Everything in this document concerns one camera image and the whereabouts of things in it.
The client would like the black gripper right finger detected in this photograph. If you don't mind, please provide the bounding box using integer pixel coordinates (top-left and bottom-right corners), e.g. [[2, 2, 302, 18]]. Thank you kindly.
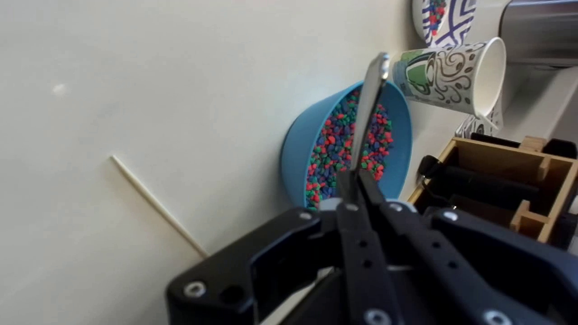
[[358, 170, 578, 325]]

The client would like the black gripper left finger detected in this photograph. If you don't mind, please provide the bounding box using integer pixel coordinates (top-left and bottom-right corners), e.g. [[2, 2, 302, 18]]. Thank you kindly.
[[165, 170, 403, 325]]

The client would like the silver metal spoon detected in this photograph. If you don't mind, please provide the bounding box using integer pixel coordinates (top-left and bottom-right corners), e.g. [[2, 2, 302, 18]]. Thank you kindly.
[[345, 51, 392, 176]]

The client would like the blue bowl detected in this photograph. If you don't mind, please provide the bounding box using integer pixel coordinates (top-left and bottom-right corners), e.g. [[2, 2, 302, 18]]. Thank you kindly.
[[279, 80, 416, 213]]

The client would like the wooden countertop organiser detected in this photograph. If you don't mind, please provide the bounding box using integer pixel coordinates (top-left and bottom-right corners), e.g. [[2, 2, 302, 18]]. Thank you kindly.
[[407, 134, 578, 250]]

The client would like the colourful beads filling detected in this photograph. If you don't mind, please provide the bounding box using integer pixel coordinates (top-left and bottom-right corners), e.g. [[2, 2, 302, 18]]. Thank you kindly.
[[304, 89, 398, 210]]

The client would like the thin wooden stick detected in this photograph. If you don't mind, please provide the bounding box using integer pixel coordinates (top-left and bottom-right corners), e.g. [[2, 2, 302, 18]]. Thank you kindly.
[[109, 154, 212, 260]]

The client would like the patterned paper cup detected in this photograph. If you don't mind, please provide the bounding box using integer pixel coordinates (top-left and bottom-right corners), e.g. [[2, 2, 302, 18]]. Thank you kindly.
[[392, 35, 510, 120]]

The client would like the patterned small dish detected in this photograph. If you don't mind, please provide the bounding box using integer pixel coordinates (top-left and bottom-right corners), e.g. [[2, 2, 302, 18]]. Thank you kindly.
[[410, 0, 479, 53]]

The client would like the steel canister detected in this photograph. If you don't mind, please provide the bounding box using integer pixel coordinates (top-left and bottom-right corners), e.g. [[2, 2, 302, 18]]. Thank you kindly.
[[497, 0, 578, 71]]

